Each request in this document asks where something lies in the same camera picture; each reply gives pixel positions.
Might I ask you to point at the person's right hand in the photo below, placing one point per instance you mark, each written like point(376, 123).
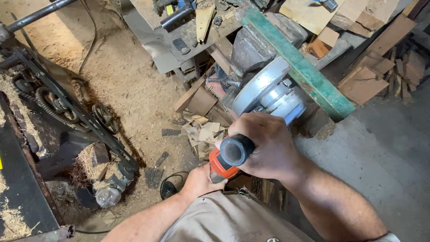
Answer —
point(275, 151)

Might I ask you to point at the person's left hand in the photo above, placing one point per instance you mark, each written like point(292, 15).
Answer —
point(198, 183)

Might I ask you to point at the person's right fingers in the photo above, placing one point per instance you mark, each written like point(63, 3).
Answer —
point(242, 125)

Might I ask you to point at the orange angle grinder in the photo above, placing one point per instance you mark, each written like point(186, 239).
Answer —
point(265, 90)

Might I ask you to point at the pile of small wood scraps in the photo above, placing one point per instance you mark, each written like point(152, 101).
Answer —
point(205, 132)

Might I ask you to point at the brown square board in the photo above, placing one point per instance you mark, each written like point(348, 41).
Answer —
point(201, 102)

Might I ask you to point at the brown wooden plank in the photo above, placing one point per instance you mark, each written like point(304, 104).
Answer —
point(188, 97)

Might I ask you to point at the dark flat metal piece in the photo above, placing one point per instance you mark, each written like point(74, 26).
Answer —
point(170, 132)
point(154, 178)
point(162, 159)

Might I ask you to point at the grey metal vise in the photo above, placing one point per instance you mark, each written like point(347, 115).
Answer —
point(252, 50)

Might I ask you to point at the green metal beam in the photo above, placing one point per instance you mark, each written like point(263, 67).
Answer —
point(312, 79)

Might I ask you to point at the person's beige shirt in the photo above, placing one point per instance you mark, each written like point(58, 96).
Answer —
point(231, 218)

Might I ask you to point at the cluttered metal workbench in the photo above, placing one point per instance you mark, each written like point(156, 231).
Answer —
point(181, 37)

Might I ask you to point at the pale wooden wedge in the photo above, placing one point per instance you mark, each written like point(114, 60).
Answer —
point(203, 22)

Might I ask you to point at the heap of wooden boards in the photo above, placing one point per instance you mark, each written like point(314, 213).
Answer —
point(366, 80)

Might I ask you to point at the dusty electric motor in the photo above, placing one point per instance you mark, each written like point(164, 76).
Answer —
point(109, 195)

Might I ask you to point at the black belt-driven woodworking machine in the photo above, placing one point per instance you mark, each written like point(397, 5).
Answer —
point(23, 134)

